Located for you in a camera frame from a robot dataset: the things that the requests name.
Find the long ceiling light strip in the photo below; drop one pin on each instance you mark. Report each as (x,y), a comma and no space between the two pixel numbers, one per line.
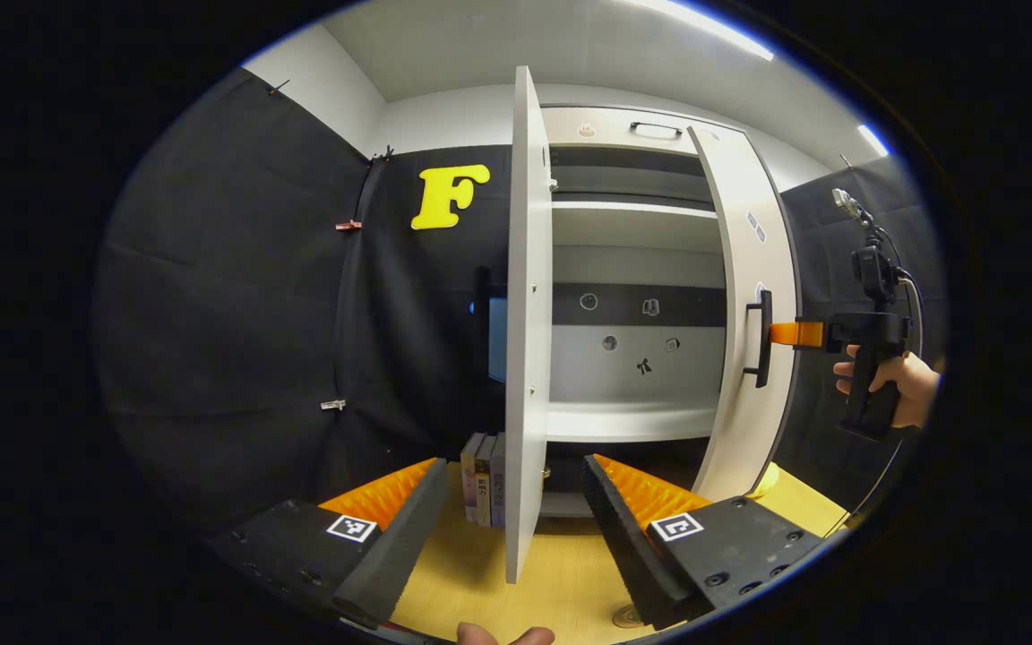
(704,27)

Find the grey cabinet door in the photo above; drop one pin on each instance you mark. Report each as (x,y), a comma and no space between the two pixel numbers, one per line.
(744,430)
(527,313)

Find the dark book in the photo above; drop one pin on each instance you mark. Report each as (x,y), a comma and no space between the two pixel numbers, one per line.
(484,488)

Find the black cloth clip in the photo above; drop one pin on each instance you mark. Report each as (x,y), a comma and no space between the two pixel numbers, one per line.
(384,154)
(277,87)

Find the grey book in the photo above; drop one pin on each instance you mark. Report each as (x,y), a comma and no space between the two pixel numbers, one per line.
(498,484)

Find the beige cabinet drawer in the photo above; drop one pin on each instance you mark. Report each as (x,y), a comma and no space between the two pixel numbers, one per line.
(606,125)

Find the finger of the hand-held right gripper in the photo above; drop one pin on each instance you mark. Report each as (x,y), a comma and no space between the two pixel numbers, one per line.
(794,334)

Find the black backdrop cloth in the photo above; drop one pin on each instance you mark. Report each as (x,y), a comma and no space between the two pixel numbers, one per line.
(211,313)

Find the grey cabinet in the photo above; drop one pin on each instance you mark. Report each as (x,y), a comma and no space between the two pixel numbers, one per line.
(632,367)

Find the short ceiling light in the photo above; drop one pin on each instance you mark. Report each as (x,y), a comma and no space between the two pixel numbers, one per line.
(872,140)

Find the red cloth clip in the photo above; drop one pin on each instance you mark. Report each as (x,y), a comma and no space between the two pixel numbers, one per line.
(348,225)

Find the round cork coaster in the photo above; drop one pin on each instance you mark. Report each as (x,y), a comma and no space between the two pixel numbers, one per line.
(628,616)

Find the yellow bumpy toy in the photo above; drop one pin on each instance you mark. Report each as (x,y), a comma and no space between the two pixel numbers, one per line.
(765,481)

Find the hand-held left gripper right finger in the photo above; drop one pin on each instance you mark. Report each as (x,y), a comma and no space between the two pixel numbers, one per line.
(623,546)

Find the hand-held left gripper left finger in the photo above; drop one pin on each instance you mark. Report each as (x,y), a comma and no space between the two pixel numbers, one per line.
(399,546)

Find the white cabinet shelf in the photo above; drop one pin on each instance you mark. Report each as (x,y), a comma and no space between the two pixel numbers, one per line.
(632,421)
(632,228)

